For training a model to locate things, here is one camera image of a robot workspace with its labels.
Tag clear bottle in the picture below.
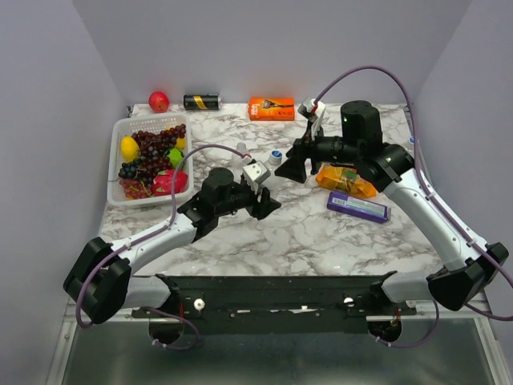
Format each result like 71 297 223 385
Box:
236 142 247 159
263 158 287 200

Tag red apple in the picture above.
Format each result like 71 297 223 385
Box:
148 91 170 113

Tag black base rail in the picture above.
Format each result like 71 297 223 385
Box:
131 272 418 336

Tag purple toothpaste box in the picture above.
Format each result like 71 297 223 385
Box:
326 191 391 224

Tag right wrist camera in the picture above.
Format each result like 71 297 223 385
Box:
297 99 326 139

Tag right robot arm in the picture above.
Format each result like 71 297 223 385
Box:
275 99 509 314

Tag orange razor box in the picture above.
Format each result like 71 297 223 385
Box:
248 98 295 121

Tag light red grapes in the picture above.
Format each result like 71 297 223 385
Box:
119 179 153 200

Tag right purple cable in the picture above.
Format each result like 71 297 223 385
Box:
314 66 513 321

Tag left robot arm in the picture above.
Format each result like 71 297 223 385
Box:
63 162 281 324

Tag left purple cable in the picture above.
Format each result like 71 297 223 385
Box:
75 144 252 329

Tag yellow lemon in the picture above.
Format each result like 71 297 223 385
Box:
119 136 139 163

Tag red grape bunch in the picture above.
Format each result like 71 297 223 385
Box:
131 124 187 184

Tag orange snack bag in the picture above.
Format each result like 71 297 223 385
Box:
316 164 378 199

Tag purple cable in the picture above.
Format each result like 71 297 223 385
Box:
75 144 252 329
314 66 513 321

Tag black gold can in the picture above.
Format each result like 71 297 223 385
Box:
183 95 222 111

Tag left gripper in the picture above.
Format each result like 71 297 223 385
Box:
216 179 282 221

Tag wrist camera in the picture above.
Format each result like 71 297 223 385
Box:
242 161 271 188
297 99 326 139

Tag white plastic basket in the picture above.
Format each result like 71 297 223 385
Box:
107 112 194 207

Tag red dragon fruit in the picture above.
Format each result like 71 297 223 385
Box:
151 169 188 197

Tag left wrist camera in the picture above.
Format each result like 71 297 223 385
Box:
242 161 271 188

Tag yellow fruit behind grapes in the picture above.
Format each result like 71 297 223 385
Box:
175 137 187 150

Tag blue cap table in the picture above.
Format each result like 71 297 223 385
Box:
269 150 282 164

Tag dark blue grapes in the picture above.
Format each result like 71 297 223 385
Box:
118 160 140 180

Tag green toy fruit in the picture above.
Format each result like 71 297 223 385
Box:
164 148 184 169

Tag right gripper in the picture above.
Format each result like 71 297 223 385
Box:
274 120 361 183

